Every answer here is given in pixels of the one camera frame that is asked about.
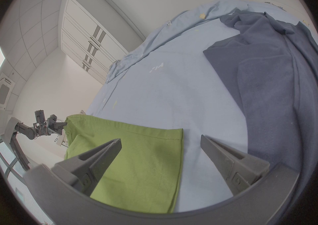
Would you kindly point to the white ceiling air vent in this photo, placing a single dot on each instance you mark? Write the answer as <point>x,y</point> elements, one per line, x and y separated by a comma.
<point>5,92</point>

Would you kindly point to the green shorts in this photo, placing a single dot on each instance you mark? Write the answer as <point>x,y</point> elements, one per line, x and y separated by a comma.
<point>139,157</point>

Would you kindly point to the window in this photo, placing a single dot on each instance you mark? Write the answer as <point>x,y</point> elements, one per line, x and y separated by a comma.
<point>22,186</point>

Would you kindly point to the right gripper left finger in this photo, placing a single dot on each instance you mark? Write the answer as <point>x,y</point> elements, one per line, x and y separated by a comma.
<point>87,167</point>

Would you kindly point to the dark blue garment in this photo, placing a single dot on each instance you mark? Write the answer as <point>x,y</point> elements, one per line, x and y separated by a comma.
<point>268,94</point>

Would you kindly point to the white wardrobe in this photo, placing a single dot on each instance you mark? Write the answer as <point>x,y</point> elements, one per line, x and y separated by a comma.
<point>82,35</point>

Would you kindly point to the pale blue quilt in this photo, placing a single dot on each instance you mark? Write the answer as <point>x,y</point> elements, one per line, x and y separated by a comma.
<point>154,37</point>

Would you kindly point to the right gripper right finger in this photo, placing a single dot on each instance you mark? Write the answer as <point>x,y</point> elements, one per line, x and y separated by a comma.
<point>236,164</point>

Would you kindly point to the bed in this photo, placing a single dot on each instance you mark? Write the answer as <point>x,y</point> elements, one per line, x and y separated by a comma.
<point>174,94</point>

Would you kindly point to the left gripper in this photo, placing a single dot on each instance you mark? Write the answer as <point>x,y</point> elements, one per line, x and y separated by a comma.
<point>55,128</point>

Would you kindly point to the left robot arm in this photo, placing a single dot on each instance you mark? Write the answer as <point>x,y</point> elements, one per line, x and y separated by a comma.
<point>12,127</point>

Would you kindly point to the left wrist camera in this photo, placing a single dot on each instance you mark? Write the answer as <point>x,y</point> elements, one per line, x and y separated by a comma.
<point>52,118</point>

